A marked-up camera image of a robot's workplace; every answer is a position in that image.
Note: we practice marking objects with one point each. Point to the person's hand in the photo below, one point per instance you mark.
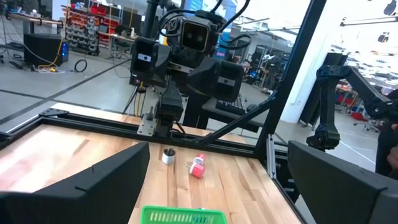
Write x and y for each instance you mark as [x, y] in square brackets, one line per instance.
[394, 157]

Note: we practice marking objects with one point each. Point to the green plastic basket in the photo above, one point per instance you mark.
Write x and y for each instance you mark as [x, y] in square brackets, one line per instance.
[183, 215]

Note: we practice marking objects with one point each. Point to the black aluminium rig frame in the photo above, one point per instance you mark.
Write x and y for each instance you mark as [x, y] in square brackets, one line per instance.
[292, 62]

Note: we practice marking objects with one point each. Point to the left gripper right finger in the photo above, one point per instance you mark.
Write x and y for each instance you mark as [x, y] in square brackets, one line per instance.
[342, 196]

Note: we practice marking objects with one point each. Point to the pink white wall charger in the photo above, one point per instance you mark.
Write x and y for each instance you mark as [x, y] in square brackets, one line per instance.
[197, 170]
[200, 158]

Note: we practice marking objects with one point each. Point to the white round black-top adapter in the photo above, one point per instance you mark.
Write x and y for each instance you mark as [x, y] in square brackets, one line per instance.
[168, 158]

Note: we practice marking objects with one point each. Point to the black computer tower blue light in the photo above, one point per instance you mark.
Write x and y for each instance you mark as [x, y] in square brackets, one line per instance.
[45, 48]

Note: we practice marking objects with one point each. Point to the silver aluminium extrusion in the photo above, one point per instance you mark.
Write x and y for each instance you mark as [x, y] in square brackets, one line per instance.
[271, 155]

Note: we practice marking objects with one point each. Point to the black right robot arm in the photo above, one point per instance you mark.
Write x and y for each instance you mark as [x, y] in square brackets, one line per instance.
[170, 105]

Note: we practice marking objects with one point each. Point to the black side desk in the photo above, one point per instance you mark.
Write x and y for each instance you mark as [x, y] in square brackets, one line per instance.
[230, 118]

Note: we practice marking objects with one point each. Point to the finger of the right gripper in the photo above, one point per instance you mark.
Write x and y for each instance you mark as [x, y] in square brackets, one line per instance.
[146, 62]
[229, 81]

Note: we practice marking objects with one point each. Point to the black backlit keyboard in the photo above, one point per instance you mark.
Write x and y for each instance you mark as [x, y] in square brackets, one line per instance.
[231, 107]

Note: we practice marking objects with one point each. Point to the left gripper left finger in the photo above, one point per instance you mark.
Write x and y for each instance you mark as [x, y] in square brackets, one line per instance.
[77, 202]

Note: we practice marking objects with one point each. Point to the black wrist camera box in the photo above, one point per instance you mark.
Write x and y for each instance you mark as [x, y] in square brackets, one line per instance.
[194, 35]

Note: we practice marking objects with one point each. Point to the black background robot arm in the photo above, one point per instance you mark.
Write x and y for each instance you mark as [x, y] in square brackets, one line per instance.
[329, 102]

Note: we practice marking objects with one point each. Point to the parts bin shelf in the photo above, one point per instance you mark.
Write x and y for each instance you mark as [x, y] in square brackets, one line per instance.
[82, 31]

